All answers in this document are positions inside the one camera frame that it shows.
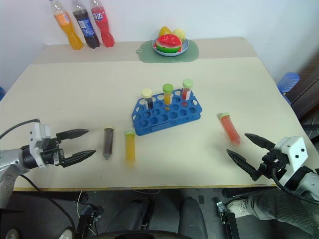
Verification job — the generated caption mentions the orange liquid tube green cap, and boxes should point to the orange liquid tube green cap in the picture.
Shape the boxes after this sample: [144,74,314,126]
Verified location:
[162,83,174,111]

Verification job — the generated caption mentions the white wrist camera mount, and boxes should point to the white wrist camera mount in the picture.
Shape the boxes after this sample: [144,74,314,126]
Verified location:
[28,121,52,169]
[272,135,309,187]

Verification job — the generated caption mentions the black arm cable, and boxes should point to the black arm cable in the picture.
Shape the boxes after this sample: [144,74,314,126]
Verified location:
[0,119,41,139]
[271,166,319,206]

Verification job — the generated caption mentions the orange soda bottle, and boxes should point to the orange soda bottle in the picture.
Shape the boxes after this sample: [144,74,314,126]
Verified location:
[48,0,84,51]

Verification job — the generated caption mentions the toy orange bell pepper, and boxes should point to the toy orange bell pepper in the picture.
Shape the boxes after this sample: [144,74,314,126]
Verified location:
[159,26,173,38]

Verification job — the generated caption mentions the red liquid tube green cap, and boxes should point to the red liquid tube green cap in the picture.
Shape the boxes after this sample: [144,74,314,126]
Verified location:
[181,79,194,106]

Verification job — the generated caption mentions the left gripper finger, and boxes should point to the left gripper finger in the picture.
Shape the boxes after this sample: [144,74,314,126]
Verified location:
[61,149,97,168]
[56,128,90,143]

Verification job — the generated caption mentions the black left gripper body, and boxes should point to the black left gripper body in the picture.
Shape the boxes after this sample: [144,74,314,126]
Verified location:
[40,133,66,167]

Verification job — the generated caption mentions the thin white cable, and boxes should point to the thin white cable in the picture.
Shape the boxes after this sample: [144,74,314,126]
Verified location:
[75,191,85,215]

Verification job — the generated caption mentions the brown liquid tube dark cap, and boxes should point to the brown liquid tube dark cap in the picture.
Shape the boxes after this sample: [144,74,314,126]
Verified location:
[102,127,116,161]

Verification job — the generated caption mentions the yellow liquid tube green cap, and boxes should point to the yellow liquid tube green cap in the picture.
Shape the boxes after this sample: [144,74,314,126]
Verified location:
[123,129,138,168]

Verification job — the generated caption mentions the brown wooden furniture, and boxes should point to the brown wooden furniture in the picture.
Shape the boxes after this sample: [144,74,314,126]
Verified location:
[290,46,319,151]

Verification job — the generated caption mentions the toy yellow fruit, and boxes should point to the toy yellow fruit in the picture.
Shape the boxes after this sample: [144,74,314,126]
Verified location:
[172,28,188,43]

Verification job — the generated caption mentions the person's grey trouser leg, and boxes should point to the person's grey trouser leg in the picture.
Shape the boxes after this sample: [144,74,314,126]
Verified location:
[243,189,319,235]

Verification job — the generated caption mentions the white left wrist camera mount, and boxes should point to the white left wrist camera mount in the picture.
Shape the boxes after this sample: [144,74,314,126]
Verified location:
[28,121,52,169]

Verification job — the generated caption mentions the dark liquid tube cream cap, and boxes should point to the dark liquid tube cream cap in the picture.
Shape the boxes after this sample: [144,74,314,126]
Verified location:
[141,88,155,111]

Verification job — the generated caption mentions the black cable under table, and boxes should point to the black cable under table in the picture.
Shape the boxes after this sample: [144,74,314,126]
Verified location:
[19,174,76,231]

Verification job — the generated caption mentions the toy watermelon slice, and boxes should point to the toy watermelon slice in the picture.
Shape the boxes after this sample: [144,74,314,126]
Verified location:
[155,34,184,54]

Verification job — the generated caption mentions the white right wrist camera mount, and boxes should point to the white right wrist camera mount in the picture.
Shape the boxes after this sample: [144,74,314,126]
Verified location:
[272,135,309,187]

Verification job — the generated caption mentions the green silicone mat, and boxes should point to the green silicone mat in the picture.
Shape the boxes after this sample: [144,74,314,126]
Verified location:
[136,39,199,64]

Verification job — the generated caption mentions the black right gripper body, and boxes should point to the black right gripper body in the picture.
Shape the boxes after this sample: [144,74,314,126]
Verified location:
[251,148,291,182]

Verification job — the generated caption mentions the salmon liquid tube green cap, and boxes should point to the salmon liquid tube green cap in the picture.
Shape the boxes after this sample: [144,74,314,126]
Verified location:
[218,112,241,145]

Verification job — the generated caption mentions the stacked blue plastic stools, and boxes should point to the stacked blue plastic stools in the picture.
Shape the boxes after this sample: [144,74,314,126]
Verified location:
[277,72,301,106]

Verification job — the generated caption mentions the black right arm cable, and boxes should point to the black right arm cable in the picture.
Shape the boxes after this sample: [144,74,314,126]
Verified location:
[271,166,319,206]

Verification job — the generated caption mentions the black metal clamp frame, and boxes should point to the black metal clamp frame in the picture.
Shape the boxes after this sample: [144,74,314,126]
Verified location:
[75,203,105,237]
[215,200,240,239]

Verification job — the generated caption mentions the blue test tube rack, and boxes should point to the blue test tube rack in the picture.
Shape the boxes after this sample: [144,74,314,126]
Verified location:
[131,89,203,137]

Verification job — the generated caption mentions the red soda bottle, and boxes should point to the red soda bottle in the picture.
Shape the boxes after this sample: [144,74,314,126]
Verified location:
[90,0,116,48]

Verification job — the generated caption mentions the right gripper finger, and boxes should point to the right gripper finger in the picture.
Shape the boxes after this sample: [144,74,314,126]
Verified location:
[244,133,277,151]
[226,148,259,182]

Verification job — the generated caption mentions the dark cola bottle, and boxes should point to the dark cola bottle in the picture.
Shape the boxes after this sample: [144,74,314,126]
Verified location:
[71,0,101,49]

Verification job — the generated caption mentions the bowl of toy fruit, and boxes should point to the bowl of toy fruit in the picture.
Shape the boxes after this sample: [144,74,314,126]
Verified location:
[152,38,190,58]

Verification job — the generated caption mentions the white sneaker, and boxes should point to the white sneaker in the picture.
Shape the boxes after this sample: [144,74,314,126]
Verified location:
[225,197,250,219]

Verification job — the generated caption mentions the dark rounded shape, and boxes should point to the dark rounded shape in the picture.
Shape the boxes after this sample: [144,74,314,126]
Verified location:
[107,198,153,236]
[178,196,208,239]

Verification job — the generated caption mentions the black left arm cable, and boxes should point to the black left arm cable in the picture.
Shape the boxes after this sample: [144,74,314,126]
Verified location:
[0,119,41,139]

